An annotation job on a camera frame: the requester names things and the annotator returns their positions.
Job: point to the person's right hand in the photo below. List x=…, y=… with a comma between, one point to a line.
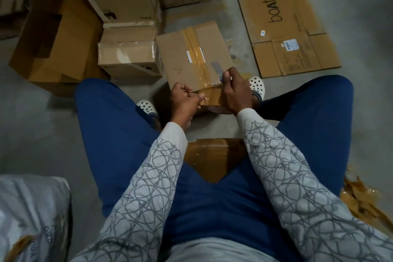
x=238, y=90

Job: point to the person's left hand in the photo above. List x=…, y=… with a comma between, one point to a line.
x=184, y=105

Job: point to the brown packing tape roll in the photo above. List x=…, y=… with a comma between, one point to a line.
x=212, y=96

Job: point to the small cardboard box being taped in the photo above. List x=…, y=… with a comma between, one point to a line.
x=129, y=53
x=178, y=56

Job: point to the brown cardboard sheet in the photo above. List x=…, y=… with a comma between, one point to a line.
x=282, y=13

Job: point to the large black-label cardboard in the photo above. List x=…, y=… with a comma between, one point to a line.
x=61, y=37

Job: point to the person's left forearm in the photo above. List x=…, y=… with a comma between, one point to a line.
x=135, y=203

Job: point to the person's right forearm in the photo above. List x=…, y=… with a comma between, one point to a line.
x=313, y=191

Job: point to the person's right white clog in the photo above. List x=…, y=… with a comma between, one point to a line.
x=257, y=87

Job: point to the person's white clog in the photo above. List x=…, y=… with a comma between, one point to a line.
x=147, y=108
x=257, y=87

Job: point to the person's left white clog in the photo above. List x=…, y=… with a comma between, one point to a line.
x=147, y=108

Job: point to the person's blue trousers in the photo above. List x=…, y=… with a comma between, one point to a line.
x=110, y=130

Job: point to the person's grey shirt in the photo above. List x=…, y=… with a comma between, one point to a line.
x=221, y=251

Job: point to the crumpled brown tape scraps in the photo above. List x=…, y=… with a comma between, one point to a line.
x=365, y=203

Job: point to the brown plastic-wrapped stool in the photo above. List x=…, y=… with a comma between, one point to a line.
x=215, y=159

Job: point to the white woven sack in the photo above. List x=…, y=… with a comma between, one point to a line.
x=30, y=219

